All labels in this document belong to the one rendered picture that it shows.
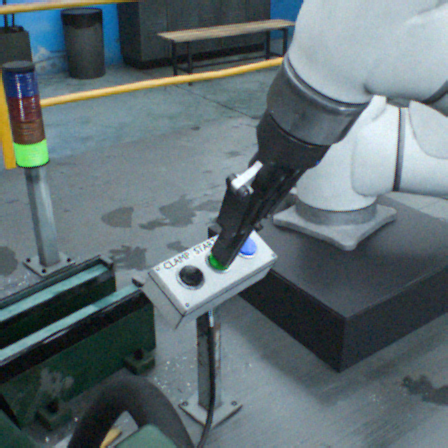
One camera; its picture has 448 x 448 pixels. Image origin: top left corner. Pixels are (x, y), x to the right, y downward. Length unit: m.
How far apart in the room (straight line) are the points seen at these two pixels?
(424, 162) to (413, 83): 0.56
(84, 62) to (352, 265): 5.05
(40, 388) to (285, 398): 0.37
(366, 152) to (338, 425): 0.46
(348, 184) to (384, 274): 0.17
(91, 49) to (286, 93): 5.39
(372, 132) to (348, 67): 0.56
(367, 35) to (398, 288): 0.60
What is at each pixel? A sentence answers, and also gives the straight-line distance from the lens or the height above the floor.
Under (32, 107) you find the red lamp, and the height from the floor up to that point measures 1.14.
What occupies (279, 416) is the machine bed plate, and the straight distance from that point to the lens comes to 0.94.
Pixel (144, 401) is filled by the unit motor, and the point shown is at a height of 1.28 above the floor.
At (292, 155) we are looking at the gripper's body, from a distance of 0.59.
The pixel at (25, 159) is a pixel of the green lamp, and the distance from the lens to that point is 1.19.
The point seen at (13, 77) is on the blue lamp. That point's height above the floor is 1.20.
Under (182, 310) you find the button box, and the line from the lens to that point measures 0.72.
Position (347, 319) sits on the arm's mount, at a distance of 0.96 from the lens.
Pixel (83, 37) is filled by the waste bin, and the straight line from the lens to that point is 5.88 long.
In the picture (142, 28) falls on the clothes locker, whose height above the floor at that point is 0.42.
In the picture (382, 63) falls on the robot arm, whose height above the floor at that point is 1.36.
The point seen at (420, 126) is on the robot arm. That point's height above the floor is 1.14.
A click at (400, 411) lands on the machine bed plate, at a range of 0.98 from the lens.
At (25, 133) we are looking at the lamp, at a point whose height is 1.10.
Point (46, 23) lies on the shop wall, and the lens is 6.18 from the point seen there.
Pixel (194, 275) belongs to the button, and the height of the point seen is 1.07.
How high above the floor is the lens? 1.47
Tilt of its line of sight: 28 degrees down
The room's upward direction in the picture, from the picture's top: straight up
